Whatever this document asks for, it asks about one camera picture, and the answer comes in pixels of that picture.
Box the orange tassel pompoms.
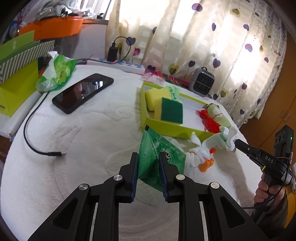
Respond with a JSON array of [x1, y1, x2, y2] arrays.
[[198, 148, 216, 173]]

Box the white sock bundle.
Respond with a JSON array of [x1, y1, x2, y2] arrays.
[[184, 132, 210, 174]]

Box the red tassel bundle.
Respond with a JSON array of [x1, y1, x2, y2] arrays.
[[196, 109, 221, 133]]

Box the green towel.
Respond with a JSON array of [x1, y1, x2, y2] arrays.
[[206, 103, 231, 128]]

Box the green plastic packet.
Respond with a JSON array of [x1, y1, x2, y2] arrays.
[[137, 127, 187, 193]]

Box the yellow green sponge front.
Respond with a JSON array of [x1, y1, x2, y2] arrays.
[[154, 98, 183, 125]]

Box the right hand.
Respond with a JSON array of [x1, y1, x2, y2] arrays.
[[254, 174, 285, 207]]

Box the lime green cardboard tray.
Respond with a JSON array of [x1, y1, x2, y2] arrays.
[[140, 82, 214, 141]]

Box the grey portable fan heater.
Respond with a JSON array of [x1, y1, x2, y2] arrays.
[[189, 67, 215, 97]]

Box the black smartphone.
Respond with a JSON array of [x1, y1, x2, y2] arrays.
[[52, 73, 114, 114]]

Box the plaid colourful cloth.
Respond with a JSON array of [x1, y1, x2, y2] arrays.
[[162, 74, 189, 88]]

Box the heart patterned curtain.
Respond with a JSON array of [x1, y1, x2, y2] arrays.
[[106, 1, 287, 125]]

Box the lime green box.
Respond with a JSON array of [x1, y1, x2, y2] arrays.
[[0, 59, 39, 117]]

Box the green white plastic bag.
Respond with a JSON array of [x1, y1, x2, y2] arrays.
[[35, 51, 77, 92]]

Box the pink crumpled wrapper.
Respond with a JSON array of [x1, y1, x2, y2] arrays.
[[142, 72, 165, 86]]

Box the white power strip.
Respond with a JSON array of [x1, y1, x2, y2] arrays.
[[87, 58, 145, 75]]

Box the black charger adapter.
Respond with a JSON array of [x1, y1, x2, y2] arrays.
[[107, 46, 118, 62]]

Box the striped green gift box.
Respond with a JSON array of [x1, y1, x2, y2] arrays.
[[1, 31, 55, 83]]

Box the white green packets pile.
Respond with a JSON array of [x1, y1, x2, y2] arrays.
[[33, 1, 95, 22]]

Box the black usb cable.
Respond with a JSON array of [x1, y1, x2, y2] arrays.
[[23, 36, 132, 157]]

